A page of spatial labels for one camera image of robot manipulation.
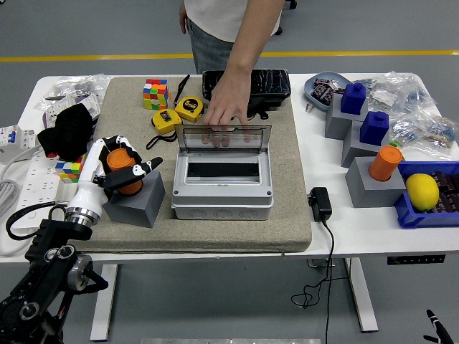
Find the person's right hand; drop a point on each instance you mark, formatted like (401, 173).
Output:
(183, 19)

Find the person's left hand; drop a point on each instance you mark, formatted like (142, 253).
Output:
(229, 100)

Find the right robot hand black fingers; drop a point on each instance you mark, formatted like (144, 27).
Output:
(438, 328)

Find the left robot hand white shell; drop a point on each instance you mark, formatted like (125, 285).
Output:
(87, 179)

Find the orange cylinder battery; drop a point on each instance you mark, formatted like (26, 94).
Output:
(120, 161)

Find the grey electrical box clear lid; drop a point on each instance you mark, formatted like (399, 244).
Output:
(222, 195)

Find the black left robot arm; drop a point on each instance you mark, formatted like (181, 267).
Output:
(50, 265)

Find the person's left forearm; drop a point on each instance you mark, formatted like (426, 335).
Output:
(251, 36)

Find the small Rubik's cube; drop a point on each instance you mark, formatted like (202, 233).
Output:
(70, 170)

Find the person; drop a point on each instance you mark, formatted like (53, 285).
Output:
(211, 21)

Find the yellow tape measure 5m print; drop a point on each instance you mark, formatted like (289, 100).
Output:
(190, 107)

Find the black wrapped device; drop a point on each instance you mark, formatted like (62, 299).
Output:
(272, 86)

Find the black tweezers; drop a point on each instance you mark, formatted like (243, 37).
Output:
(182, 89)

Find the black cloth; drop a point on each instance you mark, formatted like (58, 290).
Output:
(68, 132)

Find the white power strip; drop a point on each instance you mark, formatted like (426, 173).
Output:
(36, 190)

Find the grey block with round hole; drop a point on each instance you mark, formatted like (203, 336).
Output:
(141, 209)

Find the black table control panel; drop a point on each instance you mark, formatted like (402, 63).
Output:
(416, 259)

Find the large Rubik's cube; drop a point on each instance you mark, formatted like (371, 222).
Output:
(156, 94)

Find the white circuit breaker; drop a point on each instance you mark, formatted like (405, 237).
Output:
(19, 136)

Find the small metal clip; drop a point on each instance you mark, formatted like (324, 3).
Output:
(310, 107)

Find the white table leg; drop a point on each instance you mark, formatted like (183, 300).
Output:
(362, 297)
(102, 304)

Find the light blue dish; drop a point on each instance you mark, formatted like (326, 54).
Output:
(311, 85)

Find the black office chair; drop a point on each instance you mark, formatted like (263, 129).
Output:
(279, 30)

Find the dark printed packet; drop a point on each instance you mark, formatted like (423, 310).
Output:
(324, 81)
(322, 96)

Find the clear bag of parts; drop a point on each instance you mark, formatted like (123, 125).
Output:
(426, 132)
(79, 86)
(398, 91)

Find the blue plastic bin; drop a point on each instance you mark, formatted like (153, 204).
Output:
(412, 216)

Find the blue plastic block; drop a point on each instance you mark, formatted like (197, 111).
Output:
(353, 99)
(374, 129)

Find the brown components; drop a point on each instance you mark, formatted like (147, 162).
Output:
(449, 193)

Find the grey-brown mat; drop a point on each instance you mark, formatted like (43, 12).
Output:
(229, 236)

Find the yellow lemon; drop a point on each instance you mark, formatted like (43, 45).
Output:
(422, 191)

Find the black power adapter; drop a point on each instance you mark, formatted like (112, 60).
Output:
(321, 204)

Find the orange cylinder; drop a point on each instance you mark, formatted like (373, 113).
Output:
(385, 163)

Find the small green part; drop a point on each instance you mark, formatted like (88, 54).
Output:
(394, 143)

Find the metal bracket under table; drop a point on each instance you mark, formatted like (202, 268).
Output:
(315, 263)

